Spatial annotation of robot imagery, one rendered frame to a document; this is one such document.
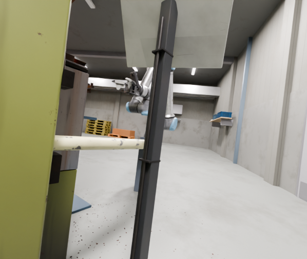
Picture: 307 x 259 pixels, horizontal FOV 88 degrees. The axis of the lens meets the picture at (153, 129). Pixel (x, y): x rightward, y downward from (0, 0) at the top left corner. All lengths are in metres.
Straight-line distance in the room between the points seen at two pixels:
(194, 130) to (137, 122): 3.48
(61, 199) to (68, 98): 0.44
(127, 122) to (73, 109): 9.33
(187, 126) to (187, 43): 9.03
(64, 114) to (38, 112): 0.33
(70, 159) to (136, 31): 0.59
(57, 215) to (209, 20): 0.93
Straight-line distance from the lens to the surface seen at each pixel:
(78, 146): 0.55
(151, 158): 0.46
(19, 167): 0.47
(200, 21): 0.59
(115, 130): 9.71
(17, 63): 0.46
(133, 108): 1.31
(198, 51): 0.59
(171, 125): 1.67
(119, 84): 1.19
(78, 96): 0.80
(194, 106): 9.71
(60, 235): 0.94
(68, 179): 0.84
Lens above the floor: 0.69
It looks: level
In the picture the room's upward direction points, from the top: 7 degrees clockwise
